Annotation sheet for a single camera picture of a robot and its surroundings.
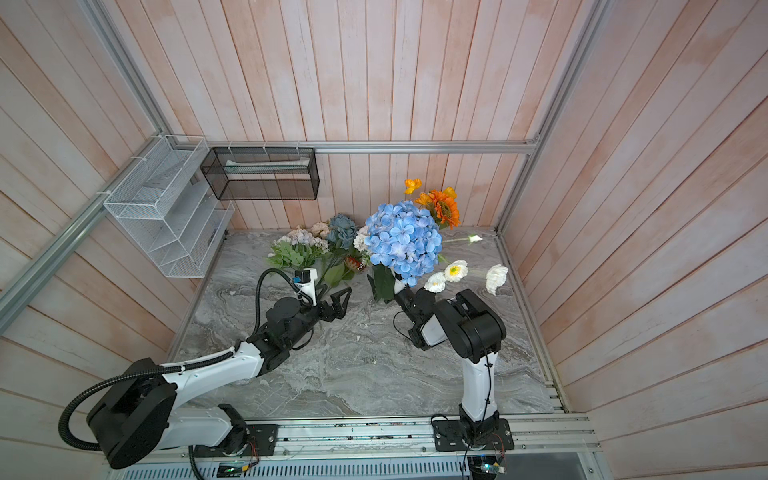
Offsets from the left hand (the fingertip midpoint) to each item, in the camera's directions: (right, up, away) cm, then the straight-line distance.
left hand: (340, 292), depth 81 cm
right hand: (+12, +7, +9) cm, 16 cm away
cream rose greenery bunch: (-17, +13, +21) cm, 30 cm away
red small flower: (+1, +8, +23) cm, 24 cm away
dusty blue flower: (-3, +19, +25) cm, 32 cm away
